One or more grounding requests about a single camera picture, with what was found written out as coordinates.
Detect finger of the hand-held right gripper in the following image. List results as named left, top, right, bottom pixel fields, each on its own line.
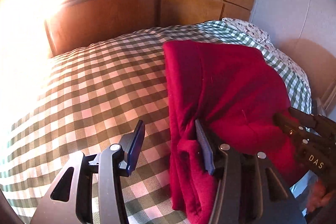
left=273, top=112, right=309, bottom=143
left=288, top=107, right=319, bottom=129

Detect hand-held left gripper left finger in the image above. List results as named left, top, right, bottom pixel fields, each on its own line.
left=30, top=120, right=146, bottom=224

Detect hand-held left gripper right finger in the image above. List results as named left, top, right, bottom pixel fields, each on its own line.
left=195, top=119, right=306, bottom=224

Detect red garment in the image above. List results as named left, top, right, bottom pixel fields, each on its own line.
left=163, top=40, right=315, bottom=224

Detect person's right hand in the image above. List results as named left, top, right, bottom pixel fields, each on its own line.
left=307, top=179, right=336, bottom=214

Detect green checkered bed blanket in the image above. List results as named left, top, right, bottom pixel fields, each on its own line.
left=0, top=18, right=313, bottom=224

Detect floral pillow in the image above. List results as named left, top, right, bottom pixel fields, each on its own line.
left=222, top=17, right=310, bottom=88

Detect wooden wardrobe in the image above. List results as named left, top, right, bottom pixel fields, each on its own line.
left=0, top=0, right=263, bottom=60

